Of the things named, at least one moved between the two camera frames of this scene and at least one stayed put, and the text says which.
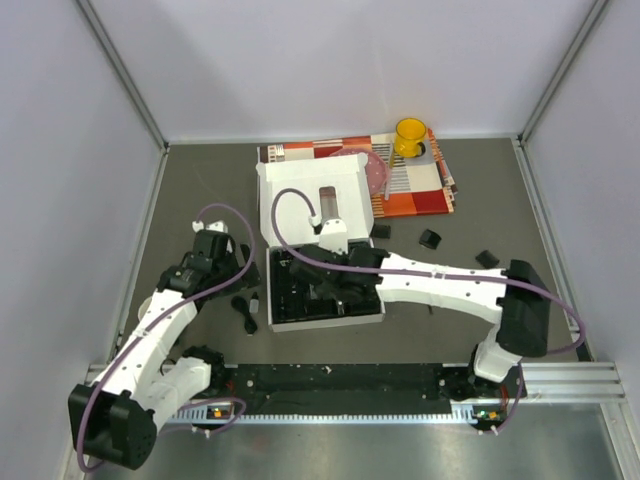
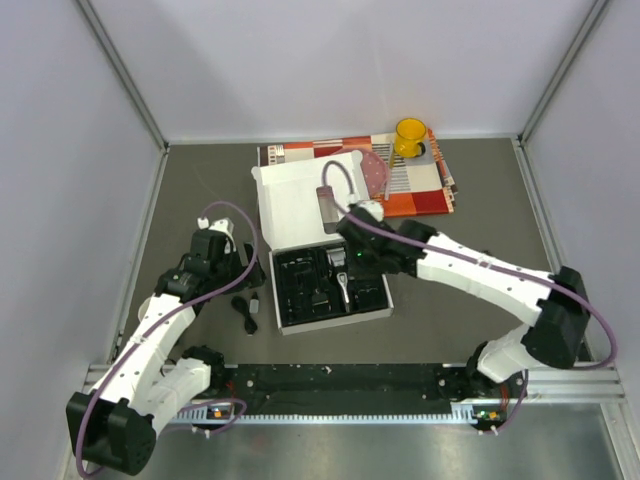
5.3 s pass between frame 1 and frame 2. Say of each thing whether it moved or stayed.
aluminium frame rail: stayed
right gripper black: moved
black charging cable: stayed
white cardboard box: moved
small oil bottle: stayed
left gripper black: stayed
